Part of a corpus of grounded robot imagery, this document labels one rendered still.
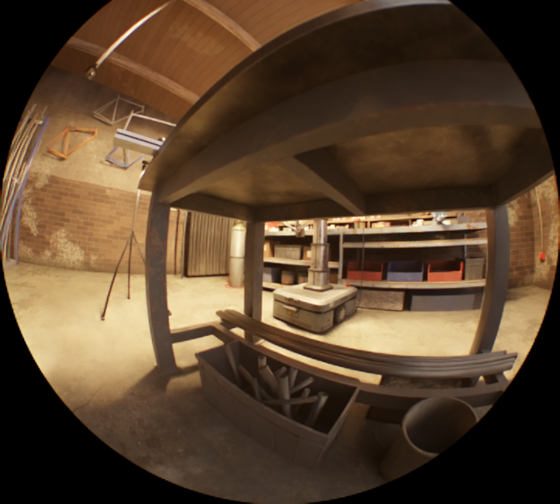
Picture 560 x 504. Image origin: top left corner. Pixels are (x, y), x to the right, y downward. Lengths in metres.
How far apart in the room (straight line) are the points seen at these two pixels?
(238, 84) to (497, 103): 0.32
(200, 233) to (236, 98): 2.97
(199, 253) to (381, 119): 3.14
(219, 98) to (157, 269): 0.64
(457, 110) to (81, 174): 3.54
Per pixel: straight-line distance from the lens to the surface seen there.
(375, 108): 0.22
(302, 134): 0.23
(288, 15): 2.45
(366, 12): 0.23
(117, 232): 3.24
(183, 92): 3.28
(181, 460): 0.69
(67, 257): 3.38
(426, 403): 0.60
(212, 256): 3.33
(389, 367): 0.66
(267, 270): 2.52
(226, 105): 0.32
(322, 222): 1.55
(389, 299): 1.93
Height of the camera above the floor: 0.62
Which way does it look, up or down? 7 degrees up
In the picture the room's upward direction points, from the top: 2 degrees clockwise
